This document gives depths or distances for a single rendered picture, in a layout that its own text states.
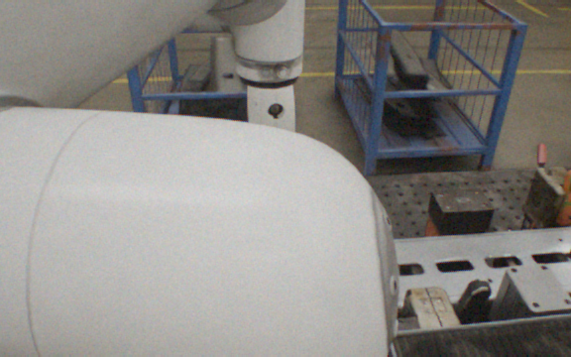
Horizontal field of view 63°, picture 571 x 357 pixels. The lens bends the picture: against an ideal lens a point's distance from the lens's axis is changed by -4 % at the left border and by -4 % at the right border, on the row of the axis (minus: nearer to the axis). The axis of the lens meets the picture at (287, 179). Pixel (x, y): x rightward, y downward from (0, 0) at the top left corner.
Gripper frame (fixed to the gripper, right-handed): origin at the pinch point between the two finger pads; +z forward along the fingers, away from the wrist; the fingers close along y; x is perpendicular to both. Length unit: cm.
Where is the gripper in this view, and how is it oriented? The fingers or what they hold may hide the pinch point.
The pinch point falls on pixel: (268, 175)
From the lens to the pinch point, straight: 70.0
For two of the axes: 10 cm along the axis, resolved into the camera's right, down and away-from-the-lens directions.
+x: -9.7, 1.1, -2.0
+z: -0.3, 8.3, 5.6
